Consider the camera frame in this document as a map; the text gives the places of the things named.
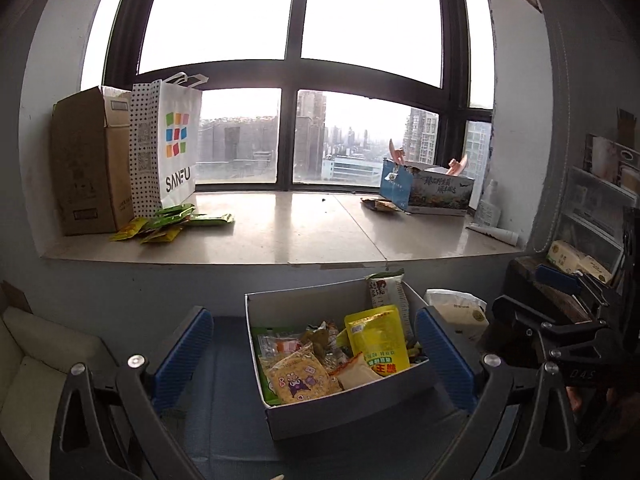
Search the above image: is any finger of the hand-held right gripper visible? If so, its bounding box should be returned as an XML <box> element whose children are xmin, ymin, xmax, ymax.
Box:
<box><xmin>491</xmin><ymin>294</ymin><xmax>622</xmax><ymax>362</ymax></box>
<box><xmin>535</xmin><ymin>263</ymin><xmax>613</xmax><ymax>308</ymax></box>

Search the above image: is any cream tissue pack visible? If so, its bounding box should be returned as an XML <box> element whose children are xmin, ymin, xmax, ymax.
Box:
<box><xmin>546</xmin><ymin>240</ymin><xmax>613</xmax><ymax>283</ymax></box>

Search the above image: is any black window frame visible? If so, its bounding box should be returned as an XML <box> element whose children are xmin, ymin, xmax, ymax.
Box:
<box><xmin>102</xmin><ymin>0</ymin><xmax>496</xmax><ymax>193</ymax></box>

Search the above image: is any yellow snack bag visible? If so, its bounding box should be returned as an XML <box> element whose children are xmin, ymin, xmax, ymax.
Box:
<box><xmin>344</xmin><ymin>305</ymin><xmax>412</xmax><ymax>372</ymax></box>

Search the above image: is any small cardboard box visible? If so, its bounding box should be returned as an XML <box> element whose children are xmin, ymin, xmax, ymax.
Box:
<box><xmin>585</xmin><ymin>132</ymin><xmax>640</xmax><ymax>191</ymax></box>

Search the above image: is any clear plastic drawer unit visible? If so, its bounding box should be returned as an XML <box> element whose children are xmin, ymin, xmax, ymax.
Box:
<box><xmin>555</xmin><ymin>165</ymin><xmax>631</xmax><ymax>281</ymax></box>

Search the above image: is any clear orange snack packet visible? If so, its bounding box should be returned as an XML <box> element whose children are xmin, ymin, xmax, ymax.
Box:
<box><xmin>262</xmin><ymin>335</ymin><xmax>313</xmax><ymax>358</ymax></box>

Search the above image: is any orange white snack bag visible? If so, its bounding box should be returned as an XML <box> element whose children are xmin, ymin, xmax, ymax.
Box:
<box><xmin>330</xmin><ymin>352</ymin><xmax>383</xmax><ymax>391</ymax></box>

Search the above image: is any white tube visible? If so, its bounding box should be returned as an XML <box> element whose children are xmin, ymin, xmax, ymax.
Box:
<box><xmin>466</xmin><ymin>223</ymin><xmax>521</xmax><ymax>247</ymax></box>

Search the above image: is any clear plastic bottle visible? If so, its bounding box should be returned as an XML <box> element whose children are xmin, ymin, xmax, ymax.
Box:
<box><xmin>474</xmin><ymin>180</ymin><xmax>502</xmax><ymax>228</ymax></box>

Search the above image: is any white paper shopping bag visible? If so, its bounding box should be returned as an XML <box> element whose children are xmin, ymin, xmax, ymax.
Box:
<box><xmin>129</xmin><ymin>72</ymin><xmax>208</xmax><ymax>218</ymax></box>

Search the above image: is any person's right hand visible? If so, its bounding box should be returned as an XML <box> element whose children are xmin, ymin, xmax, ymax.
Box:
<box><xmin>567</xmin><ymin>384</ymin><xmax>640</xmax><ymax>443</ymax></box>

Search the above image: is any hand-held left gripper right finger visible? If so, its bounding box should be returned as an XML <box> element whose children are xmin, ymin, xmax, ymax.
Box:
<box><xmin>415</xmin><ymin>306</ymin><xmax>583</xmax><ymax>480</ymax></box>

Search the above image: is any olive green snack packet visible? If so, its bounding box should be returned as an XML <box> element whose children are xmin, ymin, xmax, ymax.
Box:
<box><xmin>305</xmin><ymin>322</ymin><xmax>347</xmax><ymax>361</ymax></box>

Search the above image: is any brown cardboard box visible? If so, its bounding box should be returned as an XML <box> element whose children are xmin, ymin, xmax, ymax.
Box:
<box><xmin>51</xmin><ymin>86</ymin><xmax>135</xmax><ymax>237</ymax></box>

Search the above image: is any crumpled brown wrapper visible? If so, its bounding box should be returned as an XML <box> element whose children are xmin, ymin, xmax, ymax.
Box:
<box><xmin>361</xmin><ymin>198</ymin><xmax>403</xmax><ymax>214</ymax></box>

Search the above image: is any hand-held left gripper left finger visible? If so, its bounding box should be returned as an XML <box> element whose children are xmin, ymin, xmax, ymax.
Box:
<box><xmin>50</xmin><ymin>306</ymin><xmax>215</xmax><ymax>480</ymax></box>

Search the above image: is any white cardboard box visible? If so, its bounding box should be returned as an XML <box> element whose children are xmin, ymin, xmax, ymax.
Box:
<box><xmin>244</xmin><ymin>280</ymin><xmax>436</xmax><ymax>442</ymax></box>

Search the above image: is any printed landscape carton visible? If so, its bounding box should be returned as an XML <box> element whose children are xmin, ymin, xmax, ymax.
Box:
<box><xmin>379</xmin><ymin>157</ymin><xmax>476</xmax><ymax>217</ymax></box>

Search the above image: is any white plastic bag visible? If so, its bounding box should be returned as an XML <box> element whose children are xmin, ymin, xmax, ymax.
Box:
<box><xmin>425</xmin><ymin>288</ymin><xmax>490</xmax><ymax>343</ymax></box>

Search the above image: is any white sofa cushion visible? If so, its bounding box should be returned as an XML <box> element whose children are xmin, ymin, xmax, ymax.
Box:
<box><xmin>0</xmin><ymin>305</ymin><xmax>118</xmax><ymax>480</ymax></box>

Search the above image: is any pile of green yellow sachets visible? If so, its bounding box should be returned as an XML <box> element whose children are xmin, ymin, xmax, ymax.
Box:
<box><xmin>109</xmin><ymin>203</ymin><xmax>236</xmax><ymax>245</ymax></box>

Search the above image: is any tall white snack packet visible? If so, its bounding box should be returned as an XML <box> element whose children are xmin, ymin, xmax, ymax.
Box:
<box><xmin>365</xmin><ymin>269</ymin><xmax>407</xmax><ymax>311</ymax></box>

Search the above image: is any round cracker packet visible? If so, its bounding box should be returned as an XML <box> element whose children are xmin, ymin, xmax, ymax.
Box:
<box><xmin>265</xmin><ymin>350</ymin><xmax>346</xmax><ymax>405</ymax></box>

